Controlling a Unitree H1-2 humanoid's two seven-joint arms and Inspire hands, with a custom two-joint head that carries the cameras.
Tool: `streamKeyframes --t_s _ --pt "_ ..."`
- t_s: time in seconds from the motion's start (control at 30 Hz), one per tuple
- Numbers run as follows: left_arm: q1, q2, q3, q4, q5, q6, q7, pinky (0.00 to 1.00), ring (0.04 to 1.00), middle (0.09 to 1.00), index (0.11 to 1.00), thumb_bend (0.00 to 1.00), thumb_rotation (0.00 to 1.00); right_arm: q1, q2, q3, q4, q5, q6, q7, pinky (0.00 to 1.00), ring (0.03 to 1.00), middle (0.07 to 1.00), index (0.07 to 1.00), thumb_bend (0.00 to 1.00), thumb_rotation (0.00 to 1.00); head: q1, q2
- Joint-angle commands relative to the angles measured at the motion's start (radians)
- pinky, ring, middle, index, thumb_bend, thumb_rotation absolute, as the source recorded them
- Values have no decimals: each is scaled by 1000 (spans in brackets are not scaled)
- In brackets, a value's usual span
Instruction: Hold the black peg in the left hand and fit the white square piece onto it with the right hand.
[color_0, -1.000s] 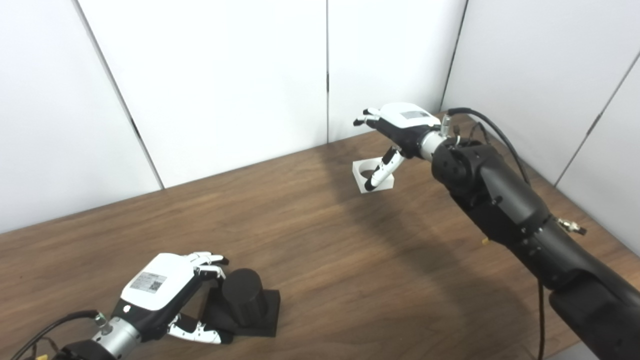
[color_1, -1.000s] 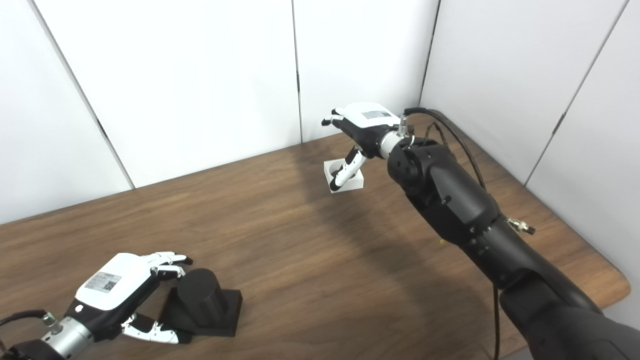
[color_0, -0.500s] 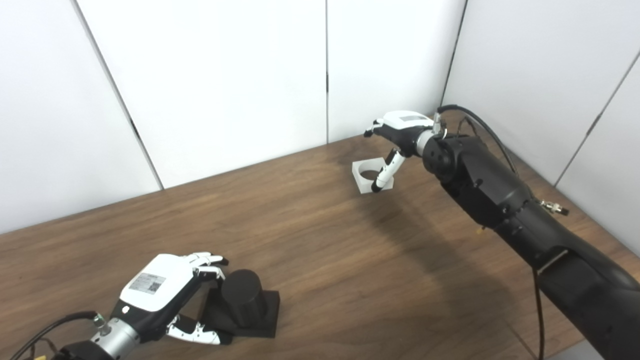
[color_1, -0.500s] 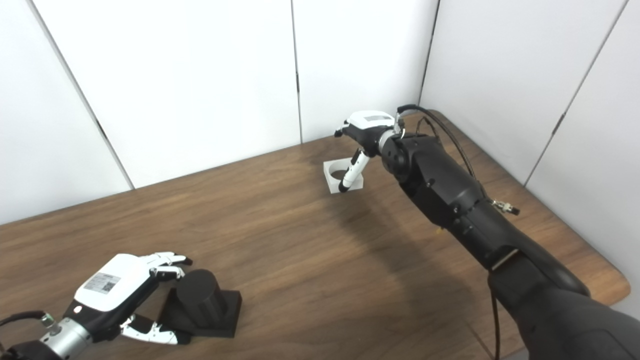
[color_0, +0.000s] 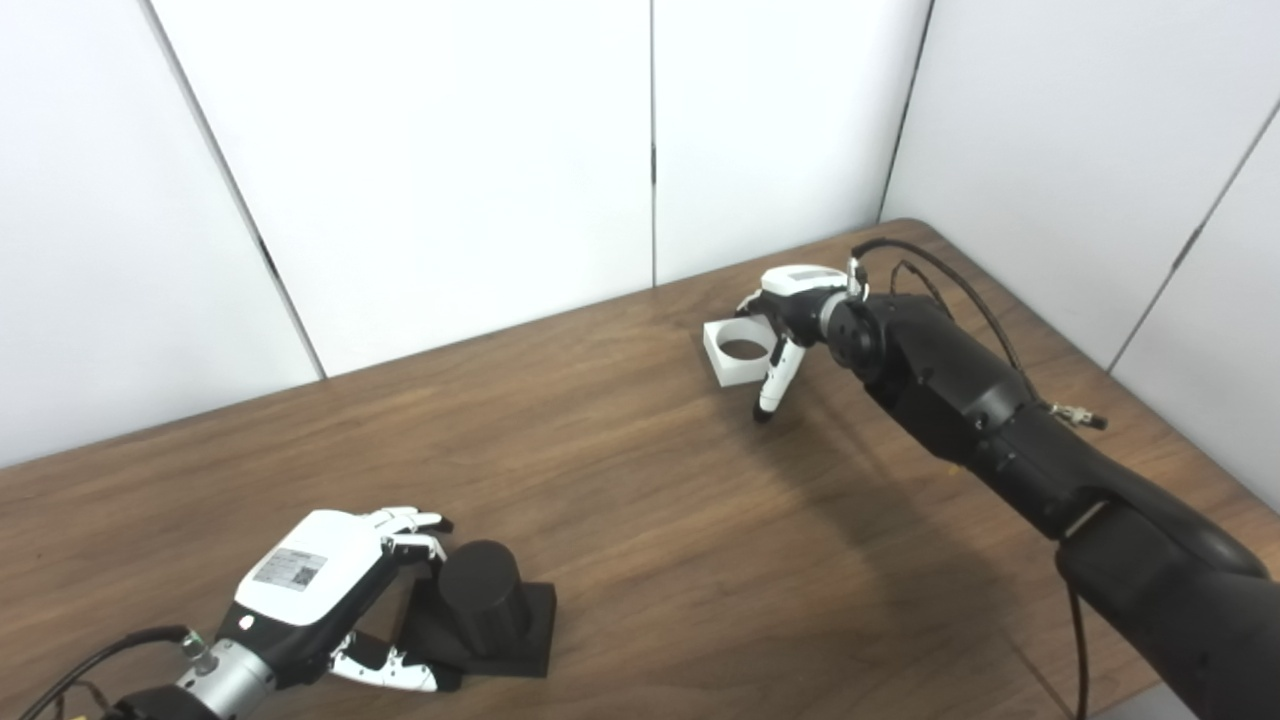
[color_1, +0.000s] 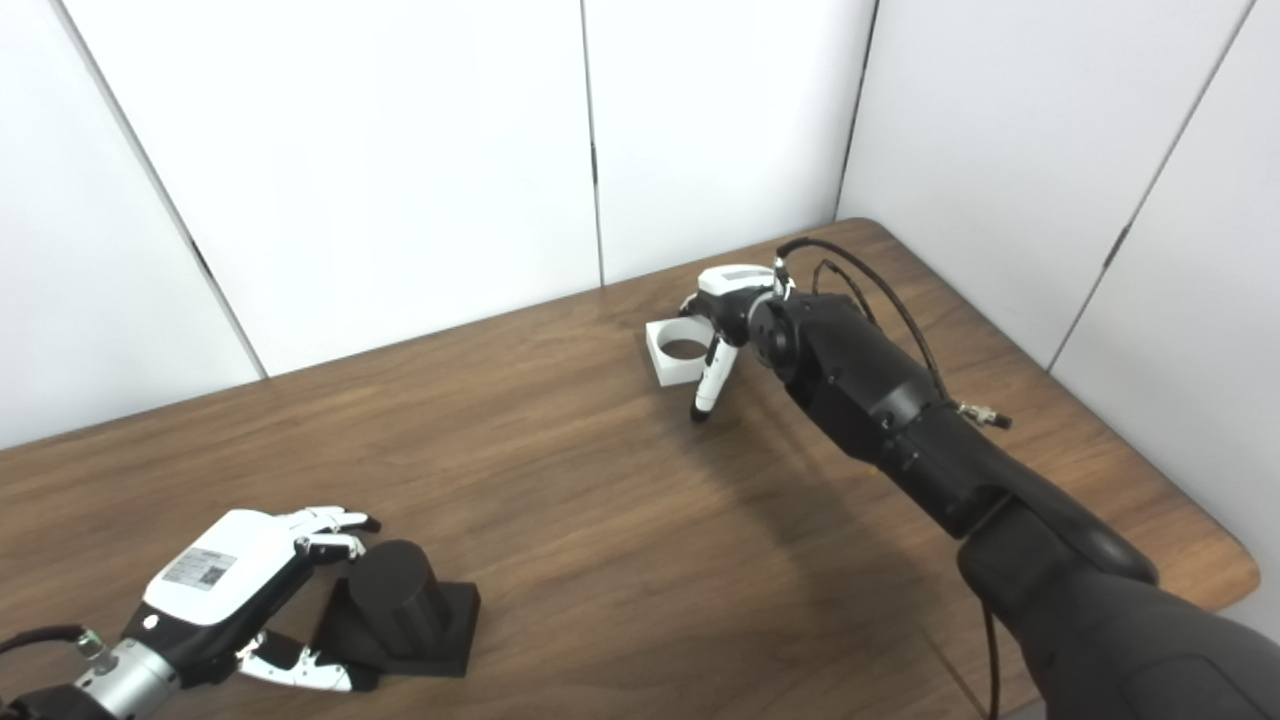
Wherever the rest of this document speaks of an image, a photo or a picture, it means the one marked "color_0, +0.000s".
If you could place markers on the black peg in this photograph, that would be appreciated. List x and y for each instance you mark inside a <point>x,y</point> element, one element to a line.
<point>480,595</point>

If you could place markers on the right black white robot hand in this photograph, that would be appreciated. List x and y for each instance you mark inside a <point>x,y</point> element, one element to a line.
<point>800,295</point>

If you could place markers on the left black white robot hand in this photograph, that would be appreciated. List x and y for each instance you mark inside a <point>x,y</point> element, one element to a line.
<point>310,570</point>

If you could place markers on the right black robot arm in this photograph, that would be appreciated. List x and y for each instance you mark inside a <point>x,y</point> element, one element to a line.
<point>1000,410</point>

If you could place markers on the white square piece with hole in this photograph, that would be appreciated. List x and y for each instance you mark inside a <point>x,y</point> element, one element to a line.
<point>735,372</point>

